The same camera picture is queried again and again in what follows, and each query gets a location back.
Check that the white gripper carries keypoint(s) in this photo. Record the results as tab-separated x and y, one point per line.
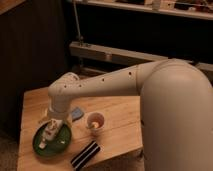
51	131

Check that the blue sponge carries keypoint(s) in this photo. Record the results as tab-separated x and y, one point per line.
77	113

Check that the green ceramic bowl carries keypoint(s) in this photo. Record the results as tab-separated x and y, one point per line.
58	145

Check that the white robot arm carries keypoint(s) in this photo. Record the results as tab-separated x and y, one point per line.
176	109

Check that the metal shelf rail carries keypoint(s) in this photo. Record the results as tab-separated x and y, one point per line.
111	55

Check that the white paper cup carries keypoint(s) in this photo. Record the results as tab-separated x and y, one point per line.
95	123

